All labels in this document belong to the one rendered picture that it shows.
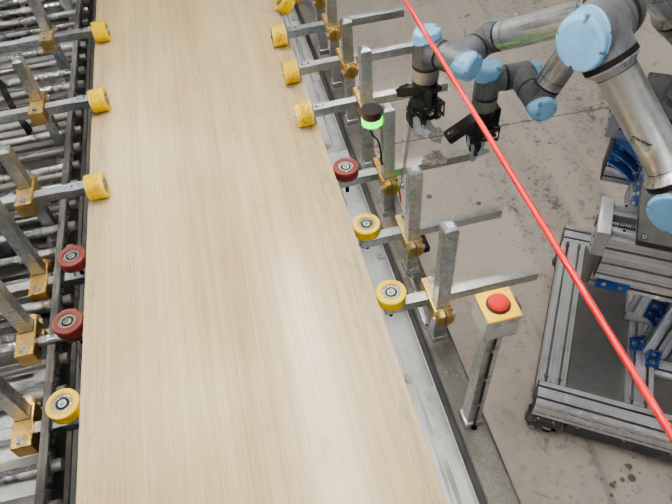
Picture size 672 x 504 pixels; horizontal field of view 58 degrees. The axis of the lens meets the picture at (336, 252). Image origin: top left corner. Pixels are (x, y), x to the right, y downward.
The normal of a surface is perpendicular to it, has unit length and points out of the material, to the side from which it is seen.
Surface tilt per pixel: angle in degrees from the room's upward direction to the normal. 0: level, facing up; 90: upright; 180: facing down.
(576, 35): 84
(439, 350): 0
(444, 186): 0
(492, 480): 0
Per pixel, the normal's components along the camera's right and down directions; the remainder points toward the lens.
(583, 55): -0.77, 0.47
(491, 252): -0.07, -0.63
